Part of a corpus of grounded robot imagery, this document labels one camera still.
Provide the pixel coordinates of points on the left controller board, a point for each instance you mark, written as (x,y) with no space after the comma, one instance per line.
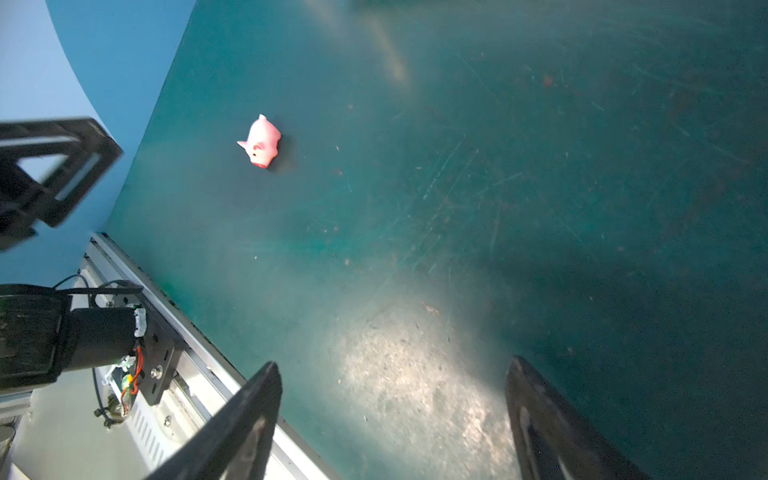
(116,388)

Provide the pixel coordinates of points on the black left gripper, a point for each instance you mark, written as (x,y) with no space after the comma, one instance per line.
(47,168)

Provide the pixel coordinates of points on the pink toy pig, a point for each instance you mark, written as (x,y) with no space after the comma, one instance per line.
(261,145)

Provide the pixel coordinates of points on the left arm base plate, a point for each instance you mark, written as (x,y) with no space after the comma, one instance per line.
(160,344)

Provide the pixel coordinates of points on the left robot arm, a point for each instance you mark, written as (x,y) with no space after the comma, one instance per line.
(43,334)

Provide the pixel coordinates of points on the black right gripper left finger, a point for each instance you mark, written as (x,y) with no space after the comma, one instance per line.
(236,442)

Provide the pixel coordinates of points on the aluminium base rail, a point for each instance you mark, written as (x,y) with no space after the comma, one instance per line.
(58,438)

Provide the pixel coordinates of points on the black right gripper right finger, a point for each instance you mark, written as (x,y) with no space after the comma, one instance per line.
(552,439)

